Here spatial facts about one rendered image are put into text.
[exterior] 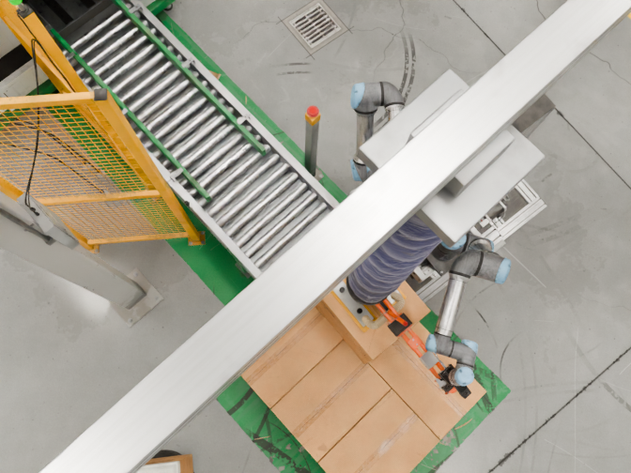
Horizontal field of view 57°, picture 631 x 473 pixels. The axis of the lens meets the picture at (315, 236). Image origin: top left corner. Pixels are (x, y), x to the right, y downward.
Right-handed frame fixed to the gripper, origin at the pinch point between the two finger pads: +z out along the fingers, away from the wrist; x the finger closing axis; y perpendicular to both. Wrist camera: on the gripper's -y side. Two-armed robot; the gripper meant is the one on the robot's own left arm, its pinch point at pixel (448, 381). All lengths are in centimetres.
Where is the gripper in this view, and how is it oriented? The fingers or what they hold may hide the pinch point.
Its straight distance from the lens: 296.1
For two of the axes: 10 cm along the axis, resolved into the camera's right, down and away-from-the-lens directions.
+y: -6.3, -7.5, 1.8
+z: -0.3, 2.5, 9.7
